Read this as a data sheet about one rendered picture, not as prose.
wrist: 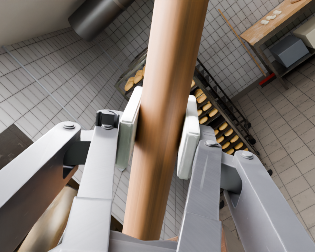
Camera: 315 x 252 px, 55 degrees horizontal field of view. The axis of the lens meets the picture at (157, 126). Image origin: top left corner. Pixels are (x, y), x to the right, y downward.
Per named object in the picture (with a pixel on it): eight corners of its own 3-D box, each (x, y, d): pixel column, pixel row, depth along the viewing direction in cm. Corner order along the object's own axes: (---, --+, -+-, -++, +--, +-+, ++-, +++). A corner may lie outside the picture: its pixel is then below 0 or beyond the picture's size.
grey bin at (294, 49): (287, 68, 438) (278, 55, 432) (277, 61, 484) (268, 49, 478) (310, 52, 427) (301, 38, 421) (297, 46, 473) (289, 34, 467)
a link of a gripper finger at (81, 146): (109, 173, 15) (52, 163, 15) (125, 133, 20) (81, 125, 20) (112, 147, 15) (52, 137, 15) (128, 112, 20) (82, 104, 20)
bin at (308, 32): (314, 49, 425) (305, 35, 419) (300, 44, 471) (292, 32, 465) (338, 32, 415) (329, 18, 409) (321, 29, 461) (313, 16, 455)
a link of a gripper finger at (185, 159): (187, 132, 16) (201, 134, 16) (186, 94, 23) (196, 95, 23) (177, 179, 17) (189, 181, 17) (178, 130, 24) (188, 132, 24)
